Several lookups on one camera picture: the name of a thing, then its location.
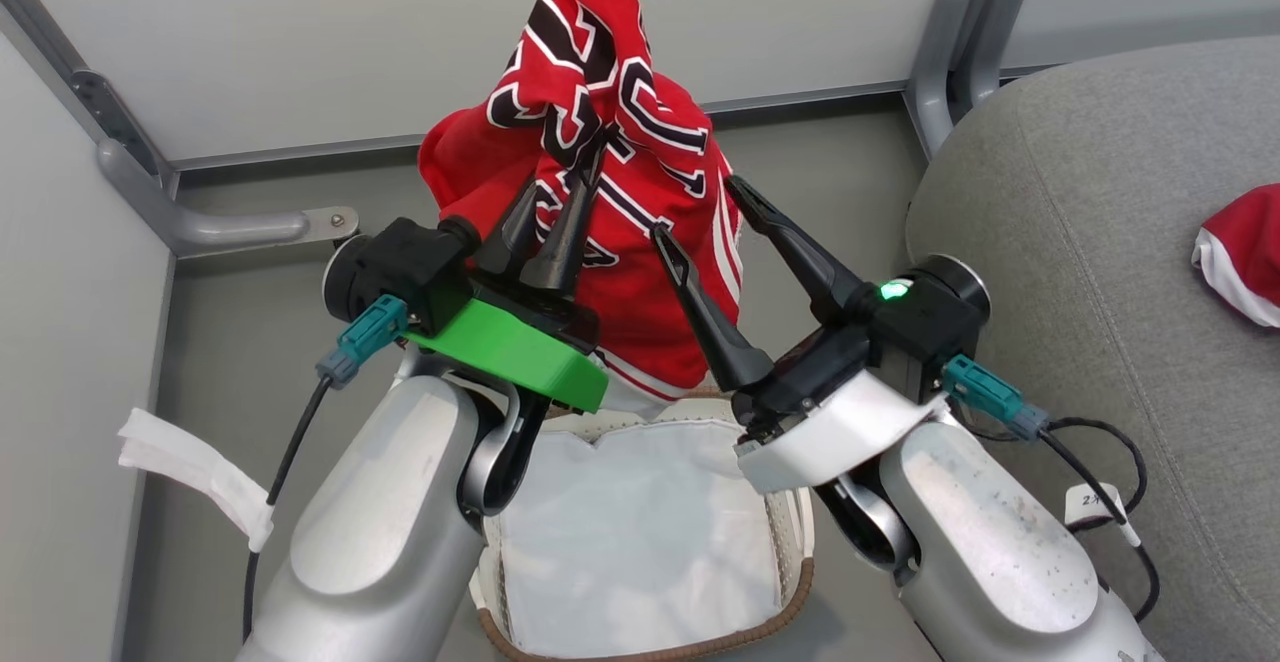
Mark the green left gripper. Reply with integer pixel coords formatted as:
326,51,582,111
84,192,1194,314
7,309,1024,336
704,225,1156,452
405,130,610,414

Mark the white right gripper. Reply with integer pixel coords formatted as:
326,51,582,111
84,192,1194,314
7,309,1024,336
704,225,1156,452
650,174,947,496

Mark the red jersey with lettering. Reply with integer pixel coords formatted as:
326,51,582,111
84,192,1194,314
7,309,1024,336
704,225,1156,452
417,0,750,415

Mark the red and white garment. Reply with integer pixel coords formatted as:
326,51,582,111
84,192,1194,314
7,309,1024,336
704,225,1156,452
1190,182,1280,330

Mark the grey fabric sofa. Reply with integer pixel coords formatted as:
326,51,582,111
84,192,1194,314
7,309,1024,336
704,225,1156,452
904,36,1280,662

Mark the grey partition foot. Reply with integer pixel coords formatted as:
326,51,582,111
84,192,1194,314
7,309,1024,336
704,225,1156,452
955,0,1032,113
903,0,974,161
96,137,360,259

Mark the wicker laundry basket white liner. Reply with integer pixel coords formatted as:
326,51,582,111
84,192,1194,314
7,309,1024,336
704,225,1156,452
469,390,817,662

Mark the white tape strip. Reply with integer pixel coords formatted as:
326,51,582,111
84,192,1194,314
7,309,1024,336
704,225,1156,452
117,406,277,554

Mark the grey partition bottom rail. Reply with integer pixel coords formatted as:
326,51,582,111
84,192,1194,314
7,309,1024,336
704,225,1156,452
172,80,913,175

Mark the black cable teal connector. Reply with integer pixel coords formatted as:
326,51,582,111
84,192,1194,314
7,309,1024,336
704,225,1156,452
242,293,410,645
941,353,1163,625

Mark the white cable label tag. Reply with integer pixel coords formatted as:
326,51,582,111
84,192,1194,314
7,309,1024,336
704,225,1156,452
1062,482,1142,549

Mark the black post bracket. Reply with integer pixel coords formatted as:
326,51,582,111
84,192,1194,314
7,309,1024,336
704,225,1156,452
70,69,163,180

